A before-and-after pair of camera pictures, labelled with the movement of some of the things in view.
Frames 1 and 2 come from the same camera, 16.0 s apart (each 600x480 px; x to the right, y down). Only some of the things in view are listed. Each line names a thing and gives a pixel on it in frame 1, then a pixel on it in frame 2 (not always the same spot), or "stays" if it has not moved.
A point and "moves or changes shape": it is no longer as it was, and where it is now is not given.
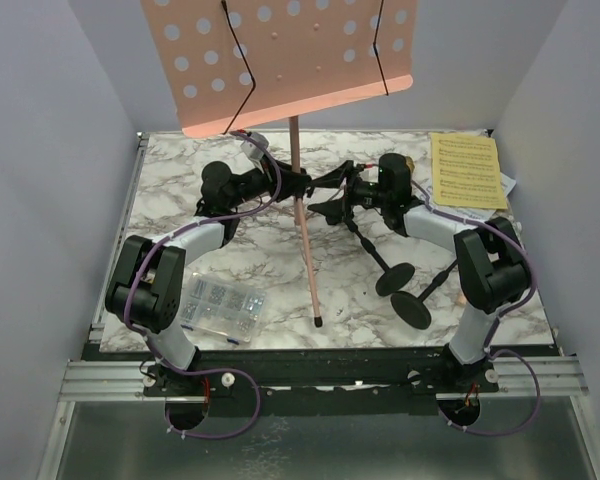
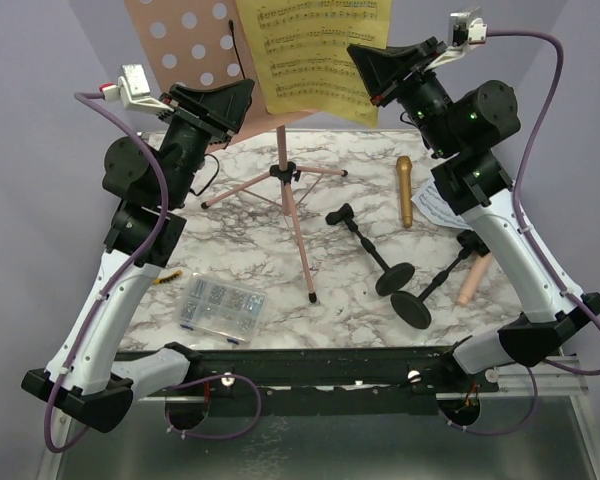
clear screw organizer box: (223, 306) stays
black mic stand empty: (395, 277) stays
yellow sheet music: (466, 172) moves or changes shape
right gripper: (351, 187) -> (410, 80)
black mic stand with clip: (414, 310) stays
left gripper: (290, 181) -> (226, 104)
